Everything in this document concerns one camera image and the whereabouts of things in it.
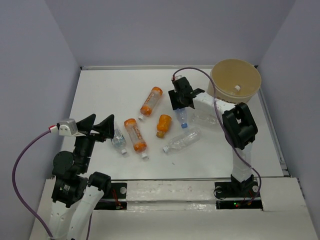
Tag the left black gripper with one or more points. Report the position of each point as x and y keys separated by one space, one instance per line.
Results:
x=106 y=127

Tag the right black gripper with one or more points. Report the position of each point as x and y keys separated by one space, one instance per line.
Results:
x=175 y=104

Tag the clear blue cap bottle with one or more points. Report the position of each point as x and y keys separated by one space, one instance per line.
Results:
x=182 y=117

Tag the small orange bottle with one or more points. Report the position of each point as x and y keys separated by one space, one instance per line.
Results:
x=163 y=125

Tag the blue label water bottle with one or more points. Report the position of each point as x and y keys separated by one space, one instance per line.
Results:
x=119 y=142

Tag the orange label bottle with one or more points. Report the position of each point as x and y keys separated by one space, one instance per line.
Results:
x=138 y=142
x=150 y=103

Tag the clear crushed plastic bottle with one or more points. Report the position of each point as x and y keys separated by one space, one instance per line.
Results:
x=183 y=141

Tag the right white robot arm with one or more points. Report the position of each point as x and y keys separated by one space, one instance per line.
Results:
x=238 y=126

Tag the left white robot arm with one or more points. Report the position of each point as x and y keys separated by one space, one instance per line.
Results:
x=74 y=196

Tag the beige capybara paper bin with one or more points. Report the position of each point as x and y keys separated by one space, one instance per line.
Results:
x=231 y=72

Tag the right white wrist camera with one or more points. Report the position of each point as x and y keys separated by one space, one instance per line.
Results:
x=175 y=78

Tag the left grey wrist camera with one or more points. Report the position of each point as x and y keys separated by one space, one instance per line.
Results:
x=66 y=127

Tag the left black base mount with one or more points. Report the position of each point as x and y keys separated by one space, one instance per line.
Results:
x=116 y=199

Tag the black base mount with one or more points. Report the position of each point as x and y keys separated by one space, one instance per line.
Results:
x=228 y=199
x=116 y=199

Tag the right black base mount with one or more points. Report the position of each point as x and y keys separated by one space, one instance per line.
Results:
x=228 y=199

